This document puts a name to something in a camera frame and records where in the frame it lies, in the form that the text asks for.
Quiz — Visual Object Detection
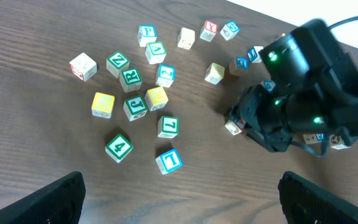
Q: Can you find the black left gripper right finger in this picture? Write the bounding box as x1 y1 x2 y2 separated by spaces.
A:
278 171 358 224

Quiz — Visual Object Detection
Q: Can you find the green 7 block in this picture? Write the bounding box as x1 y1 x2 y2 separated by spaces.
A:
157 116 179 139

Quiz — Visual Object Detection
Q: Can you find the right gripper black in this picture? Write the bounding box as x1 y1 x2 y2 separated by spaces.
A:
229 85 292 152

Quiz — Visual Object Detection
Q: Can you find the blue 5 block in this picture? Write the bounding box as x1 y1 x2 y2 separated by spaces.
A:
303 134 324 144

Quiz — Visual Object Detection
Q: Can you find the blue D block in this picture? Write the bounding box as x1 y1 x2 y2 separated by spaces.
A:
229 57 249 76

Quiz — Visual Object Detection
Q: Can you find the green J block left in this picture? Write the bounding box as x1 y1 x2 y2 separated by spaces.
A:
123 95 148 121

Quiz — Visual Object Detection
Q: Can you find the blue 2 block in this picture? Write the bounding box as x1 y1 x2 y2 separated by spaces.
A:
155 64 176 88

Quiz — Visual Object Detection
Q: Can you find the green V block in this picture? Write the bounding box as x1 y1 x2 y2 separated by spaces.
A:
145 41 167 65

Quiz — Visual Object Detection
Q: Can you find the blue Q block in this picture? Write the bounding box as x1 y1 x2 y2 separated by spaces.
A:
220 21 240 40

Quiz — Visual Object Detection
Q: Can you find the green Z block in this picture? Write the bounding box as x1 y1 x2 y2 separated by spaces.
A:
106 51 130 78

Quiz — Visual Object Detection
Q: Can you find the yellow block centre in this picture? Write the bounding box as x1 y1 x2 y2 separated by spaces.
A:
204 62 225 85

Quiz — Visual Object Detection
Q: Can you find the green 4 block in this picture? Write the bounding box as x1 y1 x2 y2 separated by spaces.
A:
105 134 134 163

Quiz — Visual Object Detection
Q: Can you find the red A block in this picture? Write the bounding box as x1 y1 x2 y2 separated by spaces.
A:
225 119 246 136

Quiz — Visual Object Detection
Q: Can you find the yellow G block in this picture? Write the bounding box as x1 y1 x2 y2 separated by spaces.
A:
91 92 115 119

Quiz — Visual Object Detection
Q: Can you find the green R block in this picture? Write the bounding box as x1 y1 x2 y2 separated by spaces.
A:
119 68 142 93

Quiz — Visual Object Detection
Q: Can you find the blue H block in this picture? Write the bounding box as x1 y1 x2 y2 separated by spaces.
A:
247 46 263 63

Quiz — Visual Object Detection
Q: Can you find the blue P block left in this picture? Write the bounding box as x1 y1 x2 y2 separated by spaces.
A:
137 24 157 47

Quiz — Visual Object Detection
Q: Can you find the yellow block top left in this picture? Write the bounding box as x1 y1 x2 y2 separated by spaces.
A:
177 27 195 50

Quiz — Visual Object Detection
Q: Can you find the red Y block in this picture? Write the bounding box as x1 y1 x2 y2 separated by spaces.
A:
200 20 218 42

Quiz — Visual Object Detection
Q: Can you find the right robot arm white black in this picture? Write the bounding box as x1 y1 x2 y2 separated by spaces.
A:
229 16 358 223

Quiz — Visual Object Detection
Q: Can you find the yellow block near R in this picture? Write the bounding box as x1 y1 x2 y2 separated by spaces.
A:
145 86 168 111

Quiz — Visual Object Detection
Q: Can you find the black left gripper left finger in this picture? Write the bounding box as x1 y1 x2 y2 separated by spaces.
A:
0 171 86 224

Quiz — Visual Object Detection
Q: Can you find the white block red U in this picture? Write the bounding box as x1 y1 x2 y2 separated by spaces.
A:
69 53 98 82

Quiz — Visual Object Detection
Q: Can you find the green j block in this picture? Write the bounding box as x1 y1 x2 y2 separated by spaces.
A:
123 95 148 121
329 134 349 150

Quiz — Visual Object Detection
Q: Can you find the white wall board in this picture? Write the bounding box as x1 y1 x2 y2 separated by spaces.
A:
229 0 358 48

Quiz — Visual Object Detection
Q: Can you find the blue T block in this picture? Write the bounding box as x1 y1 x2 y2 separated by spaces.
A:
155 149 183 175

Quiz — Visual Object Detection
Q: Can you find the green J block right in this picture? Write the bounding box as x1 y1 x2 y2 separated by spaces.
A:
329 134 349 150

